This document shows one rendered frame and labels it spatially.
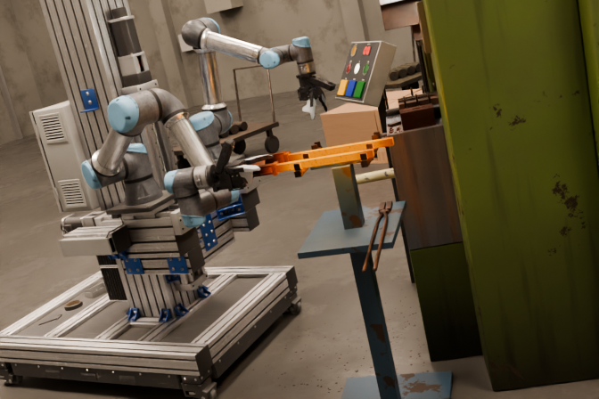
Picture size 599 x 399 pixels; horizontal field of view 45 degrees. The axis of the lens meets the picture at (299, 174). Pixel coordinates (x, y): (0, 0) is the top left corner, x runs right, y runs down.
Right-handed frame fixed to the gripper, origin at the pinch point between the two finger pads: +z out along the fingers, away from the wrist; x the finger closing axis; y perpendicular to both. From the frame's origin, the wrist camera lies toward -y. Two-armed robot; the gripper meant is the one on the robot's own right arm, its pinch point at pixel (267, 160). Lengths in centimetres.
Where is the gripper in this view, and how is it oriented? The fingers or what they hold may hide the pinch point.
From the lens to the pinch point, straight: 226.6
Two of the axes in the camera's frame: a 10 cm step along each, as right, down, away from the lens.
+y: 2.1, 9.5, 2.3
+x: -2.3, 2.8, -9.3
